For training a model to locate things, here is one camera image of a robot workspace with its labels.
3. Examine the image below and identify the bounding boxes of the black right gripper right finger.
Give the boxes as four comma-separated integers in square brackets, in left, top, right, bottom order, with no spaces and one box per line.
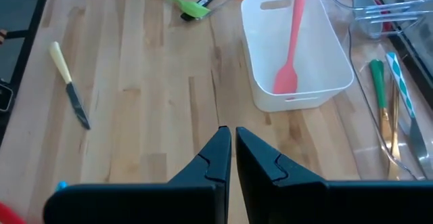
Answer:
[235,126,433,224]

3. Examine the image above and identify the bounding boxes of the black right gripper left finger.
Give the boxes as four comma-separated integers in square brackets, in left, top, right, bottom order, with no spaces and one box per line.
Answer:
[43,125,233,224]

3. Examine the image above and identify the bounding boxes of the cream-handled kitchen knife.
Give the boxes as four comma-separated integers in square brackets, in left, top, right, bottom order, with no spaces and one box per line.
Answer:
[48,41,92,131]

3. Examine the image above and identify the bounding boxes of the pink silicone spatula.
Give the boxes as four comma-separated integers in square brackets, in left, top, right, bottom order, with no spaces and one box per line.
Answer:
[272,0,307,95]

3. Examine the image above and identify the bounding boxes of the green-handled gold utensil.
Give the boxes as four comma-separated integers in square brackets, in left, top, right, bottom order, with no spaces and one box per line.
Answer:
[368,58,398,160]

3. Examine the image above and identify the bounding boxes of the teal diamond patterned handle knife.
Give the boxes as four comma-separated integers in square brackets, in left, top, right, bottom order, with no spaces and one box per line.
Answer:
[385,51,433,181]

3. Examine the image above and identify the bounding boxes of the clear plastic bin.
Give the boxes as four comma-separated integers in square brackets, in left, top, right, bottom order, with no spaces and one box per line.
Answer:
[346,27,433,183]
[313,0,433,42]

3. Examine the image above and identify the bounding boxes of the white plastic bin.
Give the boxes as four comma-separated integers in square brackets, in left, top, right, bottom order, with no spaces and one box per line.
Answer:
[240,0,355,113]

